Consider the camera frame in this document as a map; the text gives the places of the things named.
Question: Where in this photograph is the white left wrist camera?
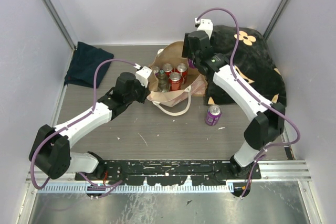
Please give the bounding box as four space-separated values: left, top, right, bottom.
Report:
134 63 152 88

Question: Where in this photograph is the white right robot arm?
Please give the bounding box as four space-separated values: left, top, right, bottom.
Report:
182 30 285 179

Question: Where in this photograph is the green cap glass bottle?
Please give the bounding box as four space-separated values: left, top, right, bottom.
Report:
156 69 170 92

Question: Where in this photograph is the purple Fanta can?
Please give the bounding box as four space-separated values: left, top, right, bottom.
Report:
205 104 222 126
188 59 195 69

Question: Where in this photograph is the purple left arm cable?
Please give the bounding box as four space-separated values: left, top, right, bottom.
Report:
29 59 140 198

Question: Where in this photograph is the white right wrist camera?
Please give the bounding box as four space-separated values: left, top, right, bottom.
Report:
195 18 213 38

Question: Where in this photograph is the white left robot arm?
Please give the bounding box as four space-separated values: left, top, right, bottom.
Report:
28 67 152 180

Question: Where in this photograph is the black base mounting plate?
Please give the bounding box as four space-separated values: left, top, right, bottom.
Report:
86 159 252 186

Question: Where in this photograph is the aluminium frame rail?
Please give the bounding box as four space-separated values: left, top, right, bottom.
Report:
42 0 76 49

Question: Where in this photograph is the dark navy folded cloth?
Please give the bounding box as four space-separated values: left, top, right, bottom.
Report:
64 41 114 88

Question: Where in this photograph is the tan burlap canvas bag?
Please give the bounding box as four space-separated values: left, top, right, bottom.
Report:
147 41 207 116

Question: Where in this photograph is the red coke can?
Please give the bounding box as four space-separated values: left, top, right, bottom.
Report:
162 63 174 78
175 63 188 84
169 72 183 91

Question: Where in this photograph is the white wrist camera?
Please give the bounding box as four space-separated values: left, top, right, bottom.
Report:
195 18 213 38
134 63 152 88

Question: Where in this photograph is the black floral plush blanket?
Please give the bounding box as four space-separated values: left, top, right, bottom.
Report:
211 25 287 106

